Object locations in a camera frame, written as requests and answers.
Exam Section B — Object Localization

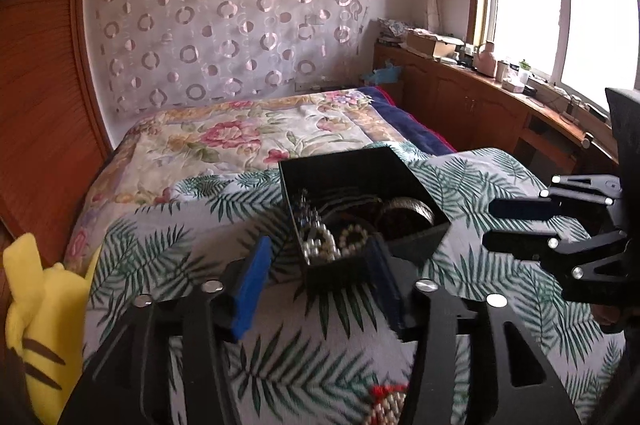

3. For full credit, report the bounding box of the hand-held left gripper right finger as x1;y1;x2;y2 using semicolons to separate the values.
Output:
364;235;583;425

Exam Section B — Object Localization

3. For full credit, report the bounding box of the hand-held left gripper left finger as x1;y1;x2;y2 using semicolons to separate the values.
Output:
57;235;273;425

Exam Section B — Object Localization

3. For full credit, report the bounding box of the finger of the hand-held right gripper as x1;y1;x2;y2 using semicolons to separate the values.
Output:
482;227;630;279
487;175;623;223

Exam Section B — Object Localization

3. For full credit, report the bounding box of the black jewelry box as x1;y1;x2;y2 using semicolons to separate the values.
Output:
277;145;451;297

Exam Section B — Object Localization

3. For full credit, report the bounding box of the white pearl necklace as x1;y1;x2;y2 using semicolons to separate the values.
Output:
300;225;373;265

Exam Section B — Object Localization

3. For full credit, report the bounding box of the brown bangle silver rim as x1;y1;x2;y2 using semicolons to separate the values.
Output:
375;198;437;238

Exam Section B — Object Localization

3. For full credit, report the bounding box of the crystal bead bracelet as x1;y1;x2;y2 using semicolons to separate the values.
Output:
294;188;324;233

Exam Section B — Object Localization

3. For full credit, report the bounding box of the cream bead bracelet red knot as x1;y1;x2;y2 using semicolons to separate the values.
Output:
362;382;409;425

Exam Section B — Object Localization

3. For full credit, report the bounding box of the leaf print blanket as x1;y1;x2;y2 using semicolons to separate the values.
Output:
82;148;631;425

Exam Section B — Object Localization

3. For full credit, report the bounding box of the long wooden cabinet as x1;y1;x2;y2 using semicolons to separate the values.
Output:
372;42;621;178

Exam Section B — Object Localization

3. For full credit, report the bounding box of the dark blue blanket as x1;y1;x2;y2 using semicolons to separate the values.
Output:
357;85;458;156

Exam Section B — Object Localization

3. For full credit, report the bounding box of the pink kettle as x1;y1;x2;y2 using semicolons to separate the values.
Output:
472;40;499;79

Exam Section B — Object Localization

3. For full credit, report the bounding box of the floral quilt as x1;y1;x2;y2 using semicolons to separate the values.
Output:
62;88;401;266

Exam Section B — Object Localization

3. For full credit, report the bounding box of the cardboard box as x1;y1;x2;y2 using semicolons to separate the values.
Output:
405;28;458;59

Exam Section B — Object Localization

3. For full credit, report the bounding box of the window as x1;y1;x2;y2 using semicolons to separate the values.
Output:
467;0;640;126

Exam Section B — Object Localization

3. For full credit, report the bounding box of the yellow plush toy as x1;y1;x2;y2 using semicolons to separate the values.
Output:
2;232;103;422

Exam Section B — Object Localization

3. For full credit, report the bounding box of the patterned cloth pile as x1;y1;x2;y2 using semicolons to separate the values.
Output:
377;18;416;41

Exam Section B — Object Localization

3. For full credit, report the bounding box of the wooden wardrobe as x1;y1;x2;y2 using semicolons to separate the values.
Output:
0;0;121;256

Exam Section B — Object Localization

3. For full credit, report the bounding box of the circle pattern wall curtain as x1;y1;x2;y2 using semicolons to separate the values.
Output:
85;0;374;121

